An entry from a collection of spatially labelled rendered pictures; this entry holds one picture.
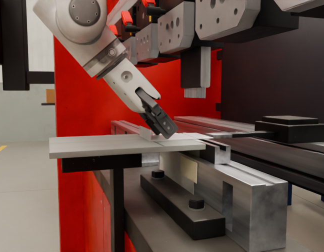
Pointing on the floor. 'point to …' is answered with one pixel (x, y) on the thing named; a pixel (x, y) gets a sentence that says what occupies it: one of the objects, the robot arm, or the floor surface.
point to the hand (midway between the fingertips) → (161, 126)
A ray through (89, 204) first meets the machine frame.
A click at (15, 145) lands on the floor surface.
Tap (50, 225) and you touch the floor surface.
